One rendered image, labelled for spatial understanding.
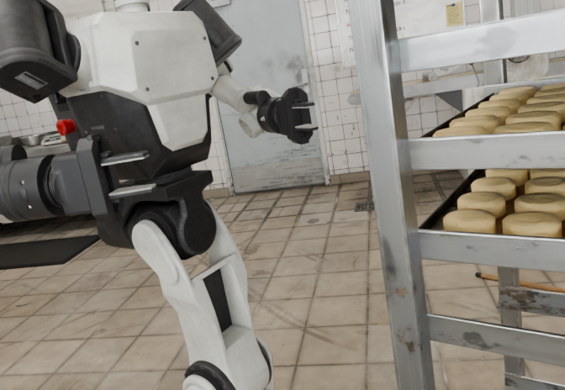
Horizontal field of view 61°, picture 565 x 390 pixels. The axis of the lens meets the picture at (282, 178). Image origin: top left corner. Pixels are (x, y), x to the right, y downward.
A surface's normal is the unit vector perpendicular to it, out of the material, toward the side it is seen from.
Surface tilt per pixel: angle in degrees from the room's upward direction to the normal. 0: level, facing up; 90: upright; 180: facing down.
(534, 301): 90
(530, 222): 0
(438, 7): 90
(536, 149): 90
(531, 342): 90
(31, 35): 61
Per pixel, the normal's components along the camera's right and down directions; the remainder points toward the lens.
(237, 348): 0.81, -0.01
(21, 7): 0.53, -0.46
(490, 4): -0.57, 0.28
